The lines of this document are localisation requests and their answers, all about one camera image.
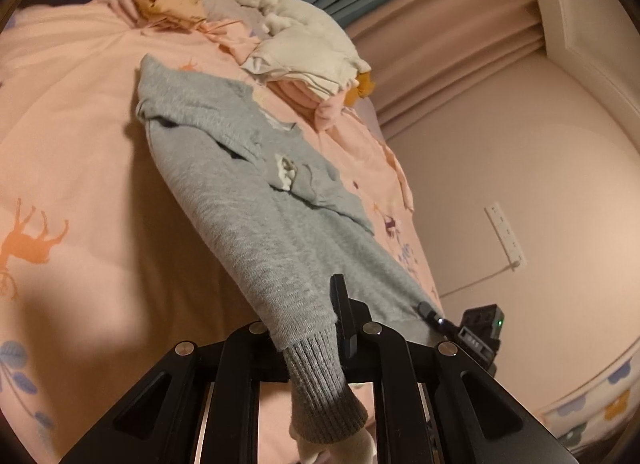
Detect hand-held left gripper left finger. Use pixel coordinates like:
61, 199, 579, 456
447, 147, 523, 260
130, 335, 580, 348
59, 321, 292, 464

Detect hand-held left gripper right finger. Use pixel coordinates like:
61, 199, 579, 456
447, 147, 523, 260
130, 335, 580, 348
329, 273, 576, 464

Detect grey knit sweater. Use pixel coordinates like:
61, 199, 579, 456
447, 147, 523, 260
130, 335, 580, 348
136, 54, 441, 445

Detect pink folded clothes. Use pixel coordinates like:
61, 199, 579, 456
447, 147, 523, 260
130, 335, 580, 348
270, 79, 358, 132

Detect white cloth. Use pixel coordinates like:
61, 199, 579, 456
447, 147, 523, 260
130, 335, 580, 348
292, 426, 377, 464

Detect floral print blanket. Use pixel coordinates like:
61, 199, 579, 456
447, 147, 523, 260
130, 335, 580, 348
539, 356, 640, 447

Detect pink animal print duvet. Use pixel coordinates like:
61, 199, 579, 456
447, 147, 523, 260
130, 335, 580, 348
0, 0, 446, 464

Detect cream folded cloth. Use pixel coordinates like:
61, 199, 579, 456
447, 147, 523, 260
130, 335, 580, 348
240, 26, 371, 99

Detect pink curtain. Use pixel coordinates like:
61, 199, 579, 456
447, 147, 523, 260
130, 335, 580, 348
345, 0, 556, 140

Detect white goose plush toy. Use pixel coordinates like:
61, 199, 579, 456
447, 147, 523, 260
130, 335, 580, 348
202, 0, 376, 107

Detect grey pillow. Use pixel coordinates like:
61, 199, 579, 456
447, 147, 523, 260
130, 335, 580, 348
200, 0, 271, 37

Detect white cabinet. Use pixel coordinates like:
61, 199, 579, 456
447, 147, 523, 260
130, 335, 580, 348
520, 0, 640, 112

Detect white power cable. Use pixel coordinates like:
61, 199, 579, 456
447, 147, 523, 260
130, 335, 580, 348
440, 264, 516, 297

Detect white wall power strip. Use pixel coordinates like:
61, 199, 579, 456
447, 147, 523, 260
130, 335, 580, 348
484, 202, 527, 271

